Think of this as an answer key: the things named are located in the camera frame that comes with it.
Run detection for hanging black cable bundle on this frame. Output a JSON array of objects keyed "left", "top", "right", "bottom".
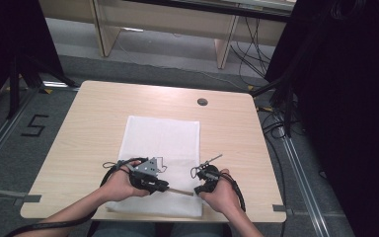
[{"left": 229, "top": 16, "right": 273, "bottom": 79}]

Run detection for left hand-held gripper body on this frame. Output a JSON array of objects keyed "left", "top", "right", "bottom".
[{"left": 123, "top": 156, "right": 166, "bottom": 193}]

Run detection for black metal stand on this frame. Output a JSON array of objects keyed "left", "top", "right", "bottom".
[
  {"left": 249, "top": 62, "right": 299, "bottom": 138},
  {"left": 7, "top": 54, "right": 79, "bottom": 120}
]

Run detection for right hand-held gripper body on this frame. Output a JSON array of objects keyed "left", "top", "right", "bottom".
[{"left": 194, "top": 153, "right": 225, "bottom": 195}]

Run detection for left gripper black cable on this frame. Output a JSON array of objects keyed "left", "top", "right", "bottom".
[{"left": 3, "top": 156, "right": 150, "bottom": 237}]

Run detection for thin brown stick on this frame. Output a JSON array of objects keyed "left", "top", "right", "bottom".
[{"left": 167, "top": 188, "right": 195, "bottom": 197}]

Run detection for light wooden desk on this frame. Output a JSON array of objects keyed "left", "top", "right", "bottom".
[{"left": 38, "top": 0, "right": 298, "bottom": 70}]

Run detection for black tape numeral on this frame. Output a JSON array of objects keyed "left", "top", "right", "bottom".
[{"left": 21, "top": 114, "right": 50, "bottom": 138}]

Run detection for black curtain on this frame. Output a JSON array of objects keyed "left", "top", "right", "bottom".
[
  {"left": 265, "top": 0, "right": 379, "bottom": 237},
  {"left": 0, "top": 0, "right": 64, "bottom": 115}
]

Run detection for white printed cloth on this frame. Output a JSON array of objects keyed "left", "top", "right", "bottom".
[{"left": 105, "top": 115, "right": 204, "bottom": 219}]

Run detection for person's right hand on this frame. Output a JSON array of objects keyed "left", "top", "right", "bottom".
[{"left": 198, "top": 168, "right": 242, "bottom": 215}]

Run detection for person's left hand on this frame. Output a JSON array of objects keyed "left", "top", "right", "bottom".
[{"left": 100, "top": 160, "right": 151, "bottom": 202}]

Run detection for metal floor rail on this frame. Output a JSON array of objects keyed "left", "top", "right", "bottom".
[
  {"left": 277, "top": 127, "right": 332, "bottom": 237},
  {"left": 0, "top": 88, "right": 38, "bottom": 180}
]

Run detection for black floor cables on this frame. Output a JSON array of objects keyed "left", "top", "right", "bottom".
[{"left": 257, "top": 104, "right": 290, "bottom": 237}]

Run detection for person's legs in jeans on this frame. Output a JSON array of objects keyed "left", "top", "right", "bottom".
[{"left": 91, "top": 220, "right": 224, "bottom": 237}]

